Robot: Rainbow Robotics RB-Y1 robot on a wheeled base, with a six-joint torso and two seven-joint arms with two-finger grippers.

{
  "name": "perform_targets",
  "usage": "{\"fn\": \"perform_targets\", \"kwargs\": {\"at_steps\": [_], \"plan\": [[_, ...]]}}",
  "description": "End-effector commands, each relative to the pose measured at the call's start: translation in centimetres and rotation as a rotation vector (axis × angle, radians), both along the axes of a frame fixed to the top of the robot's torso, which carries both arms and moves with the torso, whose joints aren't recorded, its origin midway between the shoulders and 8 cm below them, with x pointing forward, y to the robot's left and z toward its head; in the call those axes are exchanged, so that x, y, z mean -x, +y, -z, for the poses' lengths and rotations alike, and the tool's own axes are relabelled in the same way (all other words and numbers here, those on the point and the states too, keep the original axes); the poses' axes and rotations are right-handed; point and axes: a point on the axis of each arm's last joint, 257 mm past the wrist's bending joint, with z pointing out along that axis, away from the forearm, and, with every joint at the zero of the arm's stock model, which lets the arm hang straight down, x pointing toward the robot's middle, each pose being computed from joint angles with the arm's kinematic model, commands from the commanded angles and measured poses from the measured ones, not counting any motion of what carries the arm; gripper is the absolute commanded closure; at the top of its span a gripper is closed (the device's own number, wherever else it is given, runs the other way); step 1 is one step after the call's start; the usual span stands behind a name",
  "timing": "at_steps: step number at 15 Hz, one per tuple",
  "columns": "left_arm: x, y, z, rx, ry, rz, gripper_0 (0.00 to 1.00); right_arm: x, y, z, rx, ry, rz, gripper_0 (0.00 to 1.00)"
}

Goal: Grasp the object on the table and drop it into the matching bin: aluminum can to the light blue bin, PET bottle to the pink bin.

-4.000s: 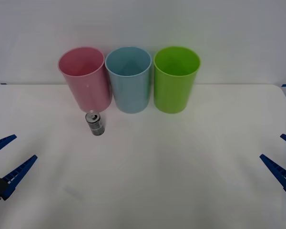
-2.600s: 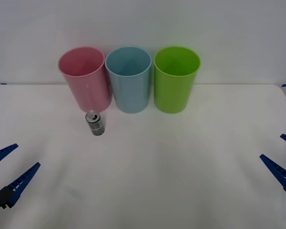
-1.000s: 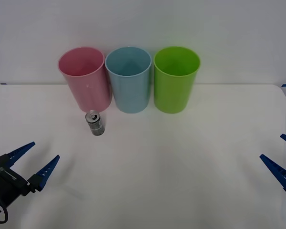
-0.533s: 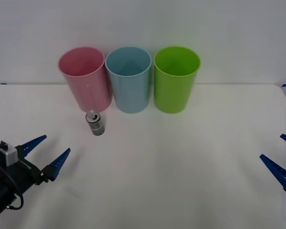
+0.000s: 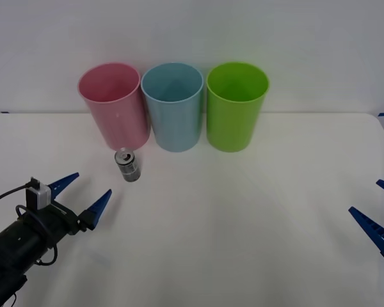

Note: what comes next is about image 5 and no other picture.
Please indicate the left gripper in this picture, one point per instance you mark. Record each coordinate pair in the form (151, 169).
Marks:
(62, 224)

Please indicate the green plastic bin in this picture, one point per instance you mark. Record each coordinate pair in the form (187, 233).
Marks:
(233, 128)

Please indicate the pink plastic bin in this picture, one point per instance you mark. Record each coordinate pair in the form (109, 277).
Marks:
(121, 124)

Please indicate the black drink can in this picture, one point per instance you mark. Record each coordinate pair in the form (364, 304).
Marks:
(129, 168)

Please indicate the pale blue plastic bin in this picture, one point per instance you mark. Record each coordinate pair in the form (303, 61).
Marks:
(176, 128)

